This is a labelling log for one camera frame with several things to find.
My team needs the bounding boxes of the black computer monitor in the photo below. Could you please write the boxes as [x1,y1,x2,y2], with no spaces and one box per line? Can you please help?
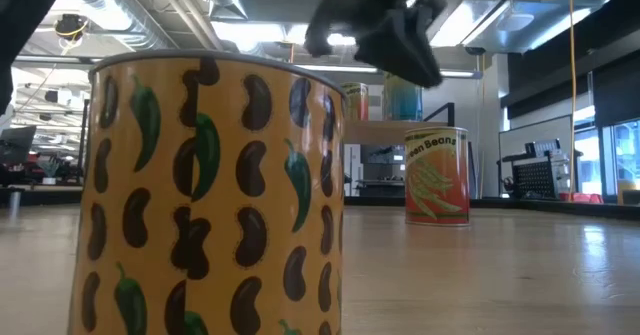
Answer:
[0,124,38,167]

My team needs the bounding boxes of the black round ceiling device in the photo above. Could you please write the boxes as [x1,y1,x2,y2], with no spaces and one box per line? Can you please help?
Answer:
[53,13,90,42]

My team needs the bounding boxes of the black post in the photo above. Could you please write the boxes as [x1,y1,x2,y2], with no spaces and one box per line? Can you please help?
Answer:
[75,98,92,186]

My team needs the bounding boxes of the whiteboard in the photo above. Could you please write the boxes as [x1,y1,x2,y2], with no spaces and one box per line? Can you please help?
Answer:
[498,114,574,159]

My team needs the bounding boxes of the dark desk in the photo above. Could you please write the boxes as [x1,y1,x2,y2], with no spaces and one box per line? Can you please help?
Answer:
[355,174,406,199]

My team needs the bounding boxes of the black perforated rack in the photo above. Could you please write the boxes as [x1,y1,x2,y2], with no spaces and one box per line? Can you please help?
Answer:
[497,138,572,200]

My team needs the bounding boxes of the orange green beans can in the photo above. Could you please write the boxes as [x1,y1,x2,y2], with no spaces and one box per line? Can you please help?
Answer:
[403,126,471,227]

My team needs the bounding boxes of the silver rectangular ventilation duct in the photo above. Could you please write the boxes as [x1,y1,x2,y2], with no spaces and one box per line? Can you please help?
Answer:
[439,0,614,55]

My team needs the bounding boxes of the red bins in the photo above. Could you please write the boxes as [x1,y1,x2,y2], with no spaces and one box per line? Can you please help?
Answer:
[558,192,605,204]

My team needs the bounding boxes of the silver spiral ventilation duct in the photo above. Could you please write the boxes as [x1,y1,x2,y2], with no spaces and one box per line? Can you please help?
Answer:
[63,0,174,52]

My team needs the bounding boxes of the tan can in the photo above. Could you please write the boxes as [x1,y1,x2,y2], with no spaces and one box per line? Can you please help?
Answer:
[341,81,370,122]

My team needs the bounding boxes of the dark monitor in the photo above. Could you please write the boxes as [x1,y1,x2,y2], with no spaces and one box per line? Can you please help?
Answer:
[359,144,406,165]

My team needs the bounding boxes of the long ceiling light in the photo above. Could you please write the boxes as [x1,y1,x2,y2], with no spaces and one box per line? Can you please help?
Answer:
[294,63,481,80]

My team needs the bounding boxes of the blue yellow gradient can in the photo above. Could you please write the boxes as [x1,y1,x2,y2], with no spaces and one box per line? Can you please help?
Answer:
[382,72,424,123]

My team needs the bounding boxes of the yellow black beans can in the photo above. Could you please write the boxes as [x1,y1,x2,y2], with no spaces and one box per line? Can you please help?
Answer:
[68,49,349,335]

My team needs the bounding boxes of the potted plant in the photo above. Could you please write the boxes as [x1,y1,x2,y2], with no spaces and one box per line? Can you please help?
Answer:
[42,160,60,185]

